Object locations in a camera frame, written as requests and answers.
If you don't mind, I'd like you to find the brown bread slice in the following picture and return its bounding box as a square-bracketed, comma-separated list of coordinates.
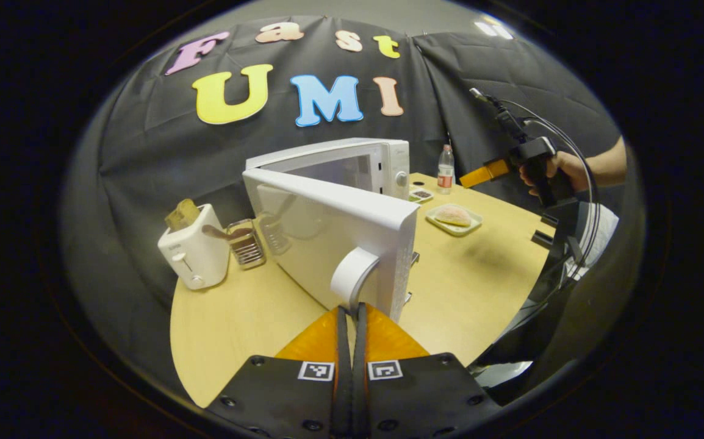
[165, 198, 201, 232]

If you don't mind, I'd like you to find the black backdrop cloth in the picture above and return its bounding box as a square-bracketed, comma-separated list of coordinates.
[62, 15, 624, 318]

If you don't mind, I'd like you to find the small ceiling light panel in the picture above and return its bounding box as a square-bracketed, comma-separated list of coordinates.
[474, 20, 514, 41]

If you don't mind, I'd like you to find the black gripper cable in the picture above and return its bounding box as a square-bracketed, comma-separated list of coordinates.
[498, 98, 602, 282]

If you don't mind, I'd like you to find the white microwave oven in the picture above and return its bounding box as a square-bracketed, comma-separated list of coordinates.
[242, 137, 421, 323]

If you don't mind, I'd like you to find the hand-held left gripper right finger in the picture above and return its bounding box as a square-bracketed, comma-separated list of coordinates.
[352, 303, 505, 439]

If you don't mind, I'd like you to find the pale green square plate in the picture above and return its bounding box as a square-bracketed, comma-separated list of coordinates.
[425, 203, 484, 237]

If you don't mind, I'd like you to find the pale pink pastry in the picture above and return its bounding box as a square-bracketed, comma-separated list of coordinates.
[434, 205, 473, 227]

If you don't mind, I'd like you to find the ribbed glass jar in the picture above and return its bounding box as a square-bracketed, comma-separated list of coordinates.
[226, 218, 267, 271]

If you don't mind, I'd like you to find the white cloth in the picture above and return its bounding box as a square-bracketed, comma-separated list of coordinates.
[569, 204, 620, 282]

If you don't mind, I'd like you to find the brown spoon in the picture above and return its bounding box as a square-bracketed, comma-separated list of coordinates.
[201, 224, 252, 241]

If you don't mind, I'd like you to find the white toaster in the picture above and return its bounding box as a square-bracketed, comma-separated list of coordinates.
[157, 203, 231, 291]

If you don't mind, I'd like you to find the clear plastic water bottle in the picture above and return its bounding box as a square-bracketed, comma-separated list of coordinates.
[437, 144, 455, 196]

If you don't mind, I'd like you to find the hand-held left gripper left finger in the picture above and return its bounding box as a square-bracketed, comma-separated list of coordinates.
[206, 305, 353, 439]

